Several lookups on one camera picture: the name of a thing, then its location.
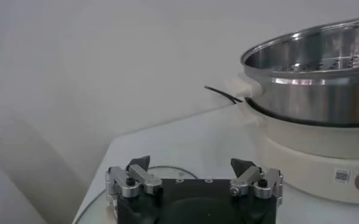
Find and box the black cooker power cable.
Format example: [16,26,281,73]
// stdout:
[204,85,243,105]

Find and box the white electric cooker base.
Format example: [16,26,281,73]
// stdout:
[236,97,359,205]

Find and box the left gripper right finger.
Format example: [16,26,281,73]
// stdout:
[229,158,284,200]

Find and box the stainless steel steamer basket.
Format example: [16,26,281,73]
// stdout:
[227,16,359,128]

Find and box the round glass pot lid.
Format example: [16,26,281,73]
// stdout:
[74,165,200,224]

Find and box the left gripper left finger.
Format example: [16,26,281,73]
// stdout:
[105,155,163,198]

